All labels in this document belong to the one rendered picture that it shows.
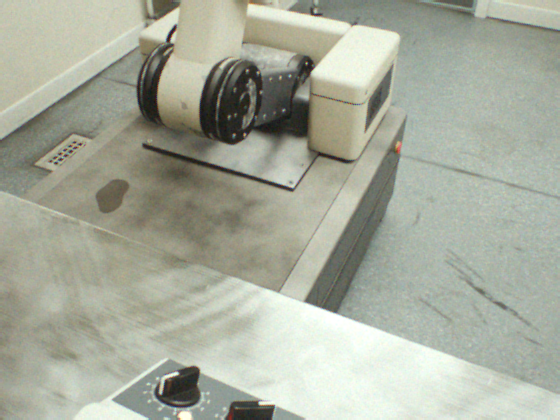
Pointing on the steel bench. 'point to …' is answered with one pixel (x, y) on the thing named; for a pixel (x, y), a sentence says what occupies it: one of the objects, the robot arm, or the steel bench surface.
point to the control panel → (144, 398)
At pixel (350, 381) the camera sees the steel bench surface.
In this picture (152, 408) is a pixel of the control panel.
